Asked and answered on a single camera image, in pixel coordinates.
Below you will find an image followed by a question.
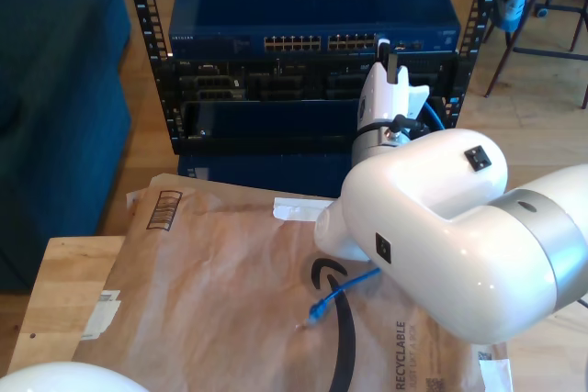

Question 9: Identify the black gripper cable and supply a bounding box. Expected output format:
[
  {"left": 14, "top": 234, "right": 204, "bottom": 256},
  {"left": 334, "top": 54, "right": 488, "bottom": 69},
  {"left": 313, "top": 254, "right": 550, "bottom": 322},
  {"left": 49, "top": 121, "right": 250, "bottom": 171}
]
[{"left": 389, "top": 113, "right": 433, "bottom": 137}]

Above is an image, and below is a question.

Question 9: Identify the blue sofa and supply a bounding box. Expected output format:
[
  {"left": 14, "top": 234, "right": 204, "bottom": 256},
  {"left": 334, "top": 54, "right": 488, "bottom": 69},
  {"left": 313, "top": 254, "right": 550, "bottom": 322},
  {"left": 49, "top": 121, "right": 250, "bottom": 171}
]
[{"left": 0, "top": 0, "right": 133, "bottom": 295}]

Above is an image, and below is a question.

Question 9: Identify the blue network cable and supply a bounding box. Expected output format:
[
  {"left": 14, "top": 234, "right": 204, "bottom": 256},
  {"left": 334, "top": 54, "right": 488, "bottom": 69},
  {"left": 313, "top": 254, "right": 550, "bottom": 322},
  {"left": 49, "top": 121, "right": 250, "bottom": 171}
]
[{"left": 306, "top": 32, "right": 447, "bottom": 328}]

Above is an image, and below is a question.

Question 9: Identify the brown paper mailer with logo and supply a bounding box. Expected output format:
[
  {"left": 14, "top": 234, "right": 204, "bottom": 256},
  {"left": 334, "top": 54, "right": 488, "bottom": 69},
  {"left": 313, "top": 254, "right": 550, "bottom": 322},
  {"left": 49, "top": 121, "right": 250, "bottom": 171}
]
[{"left": 71, "top": 184, "right": 515, "bottom": 392}]

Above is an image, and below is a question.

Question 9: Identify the dark blue rack base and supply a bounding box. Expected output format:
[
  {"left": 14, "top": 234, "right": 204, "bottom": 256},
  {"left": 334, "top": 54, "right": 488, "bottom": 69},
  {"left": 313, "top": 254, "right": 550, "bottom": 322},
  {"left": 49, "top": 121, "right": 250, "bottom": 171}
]
[{"left": 177, "top": 151, "right": 355, "bottom": 200}]

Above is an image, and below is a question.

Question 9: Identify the black metal chair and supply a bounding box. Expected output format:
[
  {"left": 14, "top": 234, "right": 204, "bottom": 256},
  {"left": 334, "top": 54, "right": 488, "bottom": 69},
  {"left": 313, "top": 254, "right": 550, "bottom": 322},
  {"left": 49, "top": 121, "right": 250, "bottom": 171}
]
[{"left": 477, "top": 0, "right": 588, "bottom": 111}]

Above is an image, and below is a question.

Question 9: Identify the black rack server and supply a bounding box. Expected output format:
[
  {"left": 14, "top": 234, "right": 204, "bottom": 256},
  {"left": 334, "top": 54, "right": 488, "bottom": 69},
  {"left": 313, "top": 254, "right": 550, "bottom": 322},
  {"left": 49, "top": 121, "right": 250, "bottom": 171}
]
[{"left": 173, "top": 56, "right": 460, "bottom": 103}]

